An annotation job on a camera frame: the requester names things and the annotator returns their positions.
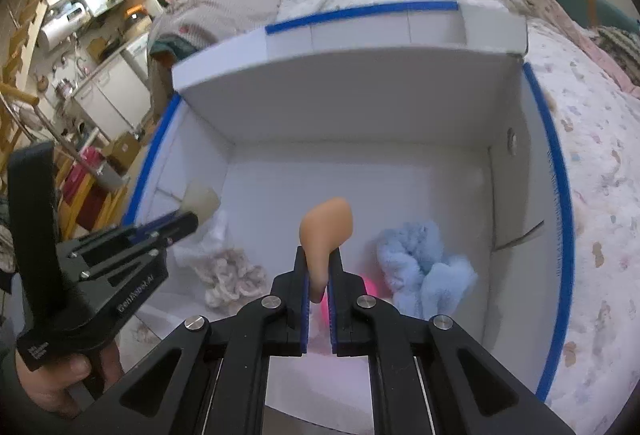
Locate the pink bed sheet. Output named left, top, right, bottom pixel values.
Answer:
left=520, top=0, right=640, bottom=96

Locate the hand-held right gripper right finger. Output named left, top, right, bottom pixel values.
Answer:
left=327, top=246, right=576, bottom=435

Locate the cream fluffy knit scrunchie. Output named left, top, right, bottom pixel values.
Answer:
left=192, top=247, right=268, bottom=311

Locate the beige foam sponge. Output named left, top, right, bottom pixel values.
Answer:
left=181, top=181, right=222, bottom=228

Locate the wooden clothes rack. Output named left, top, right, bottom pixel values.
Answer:
left=0, top=0, right=51, bottom=156

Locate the pink ball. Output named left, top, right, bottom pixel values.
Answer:
left=320, top=272, right=383, bottom=331

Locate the white water heater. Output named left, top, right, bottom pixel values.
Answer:
left=39, top=12, right=91, bottom=50

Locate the crocheted striped blanket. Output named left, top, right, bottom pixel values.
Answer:
left=590, top=26, right=640, bottom=86

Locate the person's left hand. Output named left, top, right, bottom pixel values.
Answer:
left=15, top=335, right=123, bottom=418

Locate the white kitchen cabinet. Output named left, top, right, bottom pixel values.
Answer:
left=72, top=35, right=156, bottom=140

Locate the dark green cloth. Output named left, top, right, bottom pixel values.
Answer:
left=150, top=37, right=176, bottom=60

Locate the pink bag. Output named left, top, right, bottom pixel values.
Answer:
left=60, top=147, right=108, bottom=226

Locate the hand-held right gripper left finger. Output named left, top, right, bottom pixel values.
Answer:
left=67, top=246, right=308, bottom=435

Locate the brown cardboard box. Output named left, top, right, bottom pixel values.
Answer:
left=107, top=132, right=143, bottom=170

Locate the light blue fluffy sock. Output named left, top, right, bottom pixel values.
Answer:
left=375, top=221, right=478, bottom=321

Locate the peach rubber drumstick toy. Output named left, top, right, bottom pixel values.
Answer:
left=299, top=197, right=355, bottom=305

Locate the white cardboard box blue trim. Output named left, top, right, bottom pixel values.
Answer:
left=122, top=0, right=576, bottom=421

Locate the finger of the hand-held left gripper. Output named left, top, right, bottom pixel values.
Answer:
left=56, top=210, right=188, bottom=267
left=79, top=211, right=200, bottom=287

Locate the white patterned bed quilt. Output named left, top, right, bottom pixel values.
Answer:
left=280, top=0, right=640, bottom=435

